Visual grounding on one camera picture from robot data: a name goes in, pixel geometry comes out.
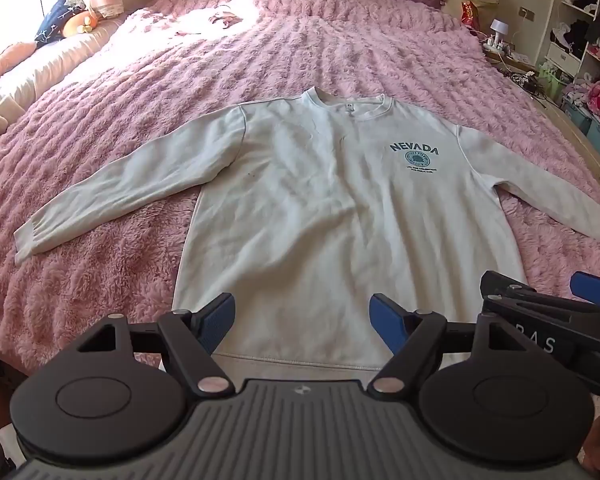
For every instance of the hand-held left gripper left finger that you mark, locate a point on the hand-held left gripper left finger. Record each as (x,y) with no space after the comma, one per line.
(215,322)

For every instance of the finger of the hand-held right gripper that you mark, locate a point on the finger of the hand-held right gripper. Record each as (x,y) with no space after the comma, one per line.
(510,285)
(592,287)

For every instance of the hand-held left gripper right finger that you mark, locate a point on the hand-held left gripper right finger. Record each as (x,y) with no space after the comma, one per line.
(386,322)

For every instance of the white printed sweatshirt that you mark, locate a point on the white printed sweatshirt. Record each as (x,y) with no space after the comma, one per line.
(330,210)

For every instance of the blue storage bin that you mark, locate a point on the blue storage bin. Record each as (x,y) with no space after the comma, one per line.
(587,125)

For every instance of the pink fluffy blanket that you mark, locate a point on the pink fluffy blanket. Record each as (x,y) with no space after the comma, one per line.
(130,135)

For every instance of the green plastic basket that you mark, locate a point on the green plastic basket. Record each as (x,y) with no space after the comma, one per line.
(552,82)

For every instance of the white open wardrobe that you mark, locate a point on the white open wardrobe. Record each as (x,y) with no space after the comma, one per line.
(565,55)

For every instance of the white power strip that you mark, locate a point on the white power strip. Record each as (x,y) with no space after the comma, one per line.
(497,49)

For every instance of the white table lamp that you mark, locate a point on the white table lamp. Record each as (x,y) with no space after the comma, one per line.
(499,30)

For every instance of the red snack bag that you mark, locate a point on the red snack bag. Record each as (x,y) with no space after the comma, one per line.
(471,15)

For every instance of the cream bolster pillow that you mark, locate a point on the cream bolster pillow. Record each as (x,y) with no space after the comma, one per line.
(65,60)

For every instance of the small brown hair clip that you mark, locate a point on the small brown hair clip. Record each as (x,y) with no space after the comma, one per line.
(225,16)

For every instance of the orange plush toy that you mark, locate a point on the orange plush toy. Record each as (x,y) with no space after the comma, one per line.
(82,22)

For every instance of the peach bolster pillow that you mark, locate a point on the peach bolster pillow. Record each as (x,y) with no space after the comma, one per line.
(5,62)

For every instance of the navy floral pillow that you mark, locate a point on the navy floral pillow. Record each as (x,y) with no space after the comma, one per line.
(55,22)

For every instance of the wall outlet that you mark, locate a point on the wall outlet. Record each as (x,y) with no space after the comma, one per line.
(526,13)

